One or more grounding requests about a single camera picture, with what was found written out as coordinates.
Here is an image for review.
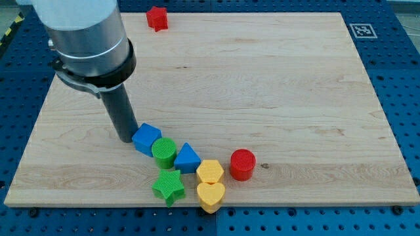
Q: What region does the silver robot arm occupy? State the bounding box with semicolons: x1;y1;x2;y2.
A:
17;0;137;98

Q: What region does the wooden board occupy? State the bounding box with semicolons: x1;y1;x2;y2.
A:
5;12;419;208

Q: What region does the blue triangle block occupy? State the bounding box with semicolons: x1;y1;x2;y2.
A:
174;142;201;174

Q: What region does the yellow hexagon block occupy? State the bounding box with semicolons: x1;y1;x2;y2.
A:
196;159;224;184

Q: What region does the red cylinder block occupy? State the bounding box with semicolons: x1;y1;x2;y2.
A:
230;149;256;181

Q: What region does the green cylinder block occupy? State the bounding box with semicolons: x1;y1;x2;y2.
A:
152;137;177;169

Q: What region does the blue cube block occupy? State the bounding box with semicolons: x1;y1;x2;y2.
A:
132;123;162;157

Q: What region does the yellow heart block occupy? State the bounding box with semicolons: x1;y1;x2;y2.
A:
196;182;226;214

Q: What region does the green star block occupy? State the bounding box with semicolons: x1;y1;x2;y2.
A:
152;169;186;208

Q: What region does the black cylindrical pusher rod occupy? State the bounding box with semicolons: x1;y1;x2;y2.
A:
100;83;138;143

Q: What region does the red star block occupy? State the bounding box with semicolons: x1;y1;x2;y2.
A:
146;6;168;32

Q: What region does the white fiducial marker tag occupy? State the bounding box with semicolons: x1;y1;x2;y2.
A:
349;23;377;39

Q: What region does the yellow black hazard tape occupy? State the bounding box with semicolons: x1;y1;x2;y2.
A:
1;12;25;48

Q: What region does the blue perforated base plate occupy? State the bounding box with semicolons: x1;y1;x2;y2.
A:
1;1;419;235

